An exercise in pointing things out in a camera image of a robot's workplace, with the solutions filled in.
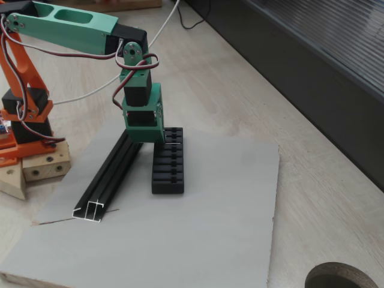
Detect black looped cable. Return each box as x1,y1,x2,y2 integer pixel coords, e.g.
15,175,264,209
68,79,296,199
176,0,212,30

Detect black red arm wire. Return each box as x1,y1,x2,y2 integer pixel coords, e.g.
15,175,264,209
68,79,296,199
0,14,34,121

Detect black slotted holder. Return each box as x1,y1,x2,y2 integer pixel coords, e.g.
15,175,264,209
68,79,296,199
151,127,184,195

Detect grey chipboard panel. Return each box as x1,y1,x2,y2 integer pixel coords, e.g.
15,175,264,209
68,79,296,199
0,116,281,288

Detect pale wooden base block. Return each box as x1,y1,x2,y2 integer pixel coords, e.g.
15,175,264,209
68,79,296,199
22,140,71,182

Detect red controller circuit board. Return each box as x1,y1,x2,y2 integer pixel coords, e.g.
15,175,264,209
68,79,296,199
0,109,14,142

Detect tricolour base servo wire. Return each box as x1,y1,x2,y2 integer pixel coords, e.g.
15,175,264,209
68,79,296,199
20,119,66,148

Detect white USB cable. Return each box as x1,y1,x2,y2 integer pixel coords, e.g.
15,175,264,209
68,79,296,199
53,0,181,105

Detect white horizontal window blinds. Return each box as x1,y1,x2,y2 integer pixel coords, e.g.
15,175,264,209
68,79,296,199
244,0,384,104

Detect tricolour wrist servo wire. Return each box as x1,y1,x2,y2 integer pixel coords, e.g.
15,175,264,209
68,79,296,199
1,29,160,110

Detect long wooden plank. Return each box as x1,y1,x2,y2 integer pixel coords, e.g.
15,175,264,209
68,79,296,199
86,0,163,13

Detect black aluminium profile rail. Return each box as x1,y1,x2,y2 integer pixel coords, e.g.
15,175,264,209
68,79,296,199
71,131,145,223

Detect beige wooden block with hole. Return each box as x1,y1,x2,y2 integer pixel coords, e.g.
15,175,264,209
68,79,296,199
0,158,27,201

